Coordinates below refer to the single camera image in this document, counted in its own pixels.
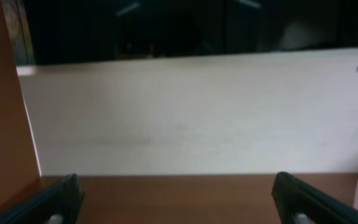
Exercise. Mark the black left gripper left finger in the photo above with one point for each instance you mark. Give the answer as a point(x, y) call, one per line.
point(63, 199)

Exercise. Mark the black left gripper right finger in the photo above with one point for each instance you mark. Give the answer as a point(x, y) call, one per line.
point(298, 202)

